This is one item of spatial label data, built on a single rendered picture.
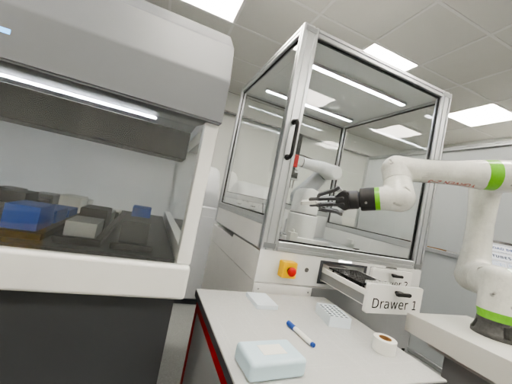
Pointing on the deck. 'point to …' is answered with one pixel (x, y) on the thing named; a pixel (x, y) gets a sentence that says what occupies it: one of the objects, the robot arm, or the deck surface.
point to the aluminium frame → (299, 96)
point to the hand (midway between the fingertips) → (308, 202)
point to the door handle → (293, 139)
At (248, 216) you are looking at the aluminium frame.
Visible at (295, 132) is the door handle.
